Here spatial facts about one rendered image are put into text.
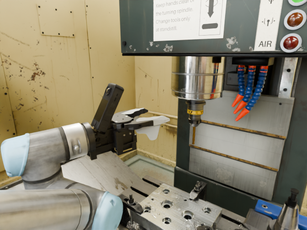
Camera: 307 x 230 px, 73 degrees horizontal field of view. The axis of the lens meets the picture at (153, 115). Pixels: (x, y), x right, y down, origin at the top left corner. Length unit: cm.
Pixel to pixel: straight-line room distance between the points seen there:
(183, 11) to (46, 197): 39
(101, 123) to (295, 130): 87
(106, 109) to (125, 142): 10
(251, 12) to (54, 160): 45
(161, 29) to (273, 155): 83
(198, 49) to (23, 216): 38
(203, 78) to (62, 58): 108
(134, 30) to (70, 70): 103
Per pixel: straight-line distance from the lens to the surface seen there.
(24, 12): 142
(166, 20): 47
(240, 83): 60
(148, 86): 184
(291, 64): 103
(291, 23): 39
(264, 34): 39
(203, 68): 58
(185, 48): 44
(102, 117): 48
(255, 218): 61
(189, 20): 44
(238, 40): 41
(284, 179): 121
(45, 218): 33
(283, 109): 105
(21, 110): 140
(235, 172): 122
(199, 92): 59
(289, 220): 56
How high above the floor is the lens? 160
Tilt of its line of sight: 17 degrees down
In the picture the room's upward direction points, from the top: straight up
